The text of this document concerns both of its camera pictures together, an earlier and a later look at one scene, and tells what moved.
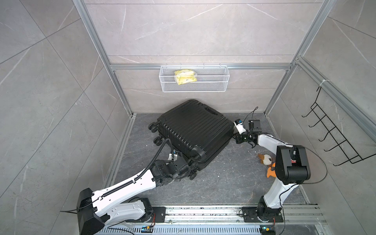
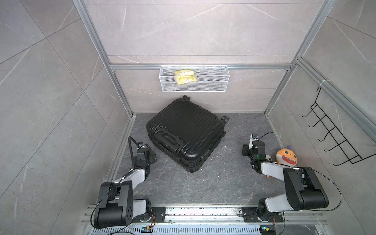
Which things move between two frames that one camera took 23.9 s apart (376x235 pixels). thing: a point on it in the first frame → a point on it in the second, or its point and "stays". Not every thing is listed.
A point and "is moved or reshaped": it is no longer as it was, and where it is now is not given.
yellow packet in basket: x=185 y=76 stays
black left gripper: x=181 y=177 → x=152 y=158
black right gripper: x=237 y=138 → x=245 y=150
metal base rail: x=231 y=220 stays
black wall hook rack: x=353 y=156 stays
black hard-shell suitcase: x=198 y=133 is moved or reshaped
